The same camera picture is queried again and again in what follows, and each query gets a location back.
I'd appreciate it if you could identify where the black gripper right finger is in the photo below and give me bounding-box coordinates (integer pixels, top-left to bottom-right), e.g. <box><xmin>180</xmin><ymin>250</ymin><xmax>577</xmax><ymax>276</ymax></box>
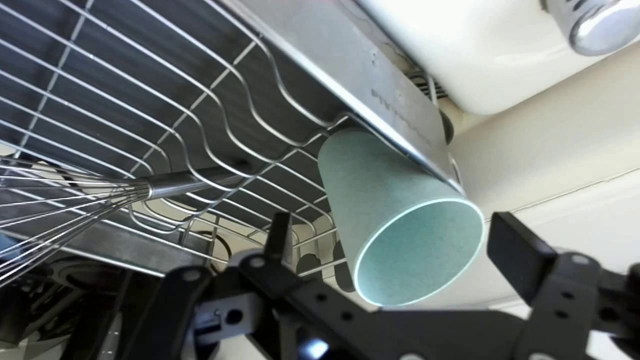
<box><xmin>486</xmin><ymin>212</ymin><xmax>640</xmax><ymax>360</ymax></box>

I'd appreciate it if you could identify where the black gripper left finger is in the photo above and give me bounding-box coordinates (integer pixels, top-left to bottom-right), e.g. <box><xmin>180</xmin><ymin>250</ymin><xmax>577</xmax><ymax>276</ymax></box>
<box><xmin>122</xmin><ymin>212</ymin><xmax>374</xmax><ymax>360</ymax></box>

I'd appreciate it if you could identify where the light blue cup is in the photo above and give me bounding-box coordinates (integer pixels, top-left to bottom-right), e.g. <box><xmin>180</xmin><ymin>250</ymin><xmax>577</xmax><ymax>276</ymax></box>
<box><xmin>318</xmin><ymin>128</ymin><xmax>485</xmax><ymax>306</ymax></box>

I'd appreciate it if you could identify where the white kitchen sink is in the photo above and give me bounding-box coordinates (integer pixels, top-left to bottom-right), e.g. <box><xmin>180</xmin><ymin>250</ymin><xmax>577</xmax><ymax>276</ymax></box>
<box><xmin>357</xmin><ymin>0</ymin><xmax>612</xmax><ymax>114</ymax></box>

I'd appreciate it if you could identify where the metal dish rack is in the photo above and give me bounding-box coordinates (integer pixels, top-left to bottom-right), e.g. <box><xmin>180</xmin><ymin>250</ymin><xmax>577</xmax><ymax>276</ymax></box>
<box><xmin>0</xmin><ymin>0</ymin><xmax>456</xmax><ymax>272</ymax></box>

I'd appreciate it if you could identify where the chrome faucet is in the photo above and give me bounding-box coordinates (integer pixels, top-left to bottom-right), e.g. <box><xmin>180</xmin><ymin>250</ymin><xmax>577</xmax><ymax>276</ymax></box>
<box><xmin>541</xmin><ymin>0</ymin><xmax>640</xmax><ymax>56</ymax></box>

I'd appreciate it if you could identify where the wire whisk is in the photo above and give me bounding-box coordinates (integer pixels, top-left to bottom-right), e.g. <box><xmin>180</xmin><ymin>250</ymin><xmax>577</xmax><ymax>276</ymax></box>
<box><xmin>0</xmin><ymin>158</ymin><xmax>243</xmax><ymax>283</ymax></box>

